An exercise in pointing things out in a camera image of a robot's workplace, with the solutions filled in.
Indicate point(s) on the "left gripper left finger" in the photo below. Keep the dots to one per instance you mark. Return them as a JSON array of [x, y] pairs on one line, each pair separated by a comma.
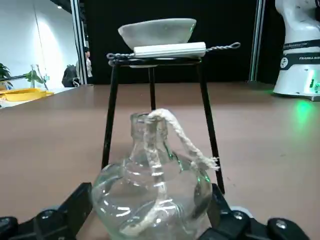
[[50, 225]]

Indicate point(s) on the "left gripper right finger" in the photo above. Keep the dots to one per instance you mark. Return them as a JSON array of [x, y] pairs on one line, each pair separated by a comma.
[[250, 230]]

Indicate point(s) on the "white clay triangle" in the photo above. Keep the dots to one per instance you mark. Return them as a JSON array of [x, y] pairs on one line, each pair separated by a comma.
[[170, 48]]

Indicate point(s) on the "white ceramic crucible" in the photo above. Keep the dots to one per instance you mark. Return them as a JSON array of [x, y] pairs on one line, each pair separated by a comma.
[[157, 32]]

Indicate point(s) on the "yellow bag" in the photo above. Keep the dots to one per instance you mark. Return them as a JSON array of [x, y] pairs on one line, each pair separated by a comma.
[[25, 94]]

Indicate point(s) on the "glass flask with plant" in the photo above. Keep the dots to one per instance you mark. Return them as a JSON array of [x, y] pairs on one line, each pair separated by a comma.
[[37, 77]]

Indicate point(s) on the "black chair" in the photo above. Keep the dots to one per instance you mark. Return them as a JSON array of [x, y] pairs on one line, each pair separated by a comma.
[[71, 76]]

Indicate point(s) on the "black rod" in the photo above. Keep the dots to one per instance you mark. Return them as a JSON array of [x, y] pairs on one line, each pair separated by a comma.
[[12, 78]]

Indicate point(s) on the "green potted plant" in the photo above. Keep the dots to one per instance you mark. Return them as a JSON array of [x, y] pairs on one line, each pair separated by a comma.
[[5, 75]]

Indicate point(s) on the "person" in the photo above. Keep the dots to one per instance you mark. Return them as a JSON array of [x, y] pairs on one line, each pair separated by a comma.
[[88, 62]]

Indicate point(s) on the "aluminium frame post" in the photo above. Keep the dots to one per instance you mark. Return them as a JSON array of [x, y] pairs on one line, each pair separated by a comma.
[[257, 40], [78, 37]]

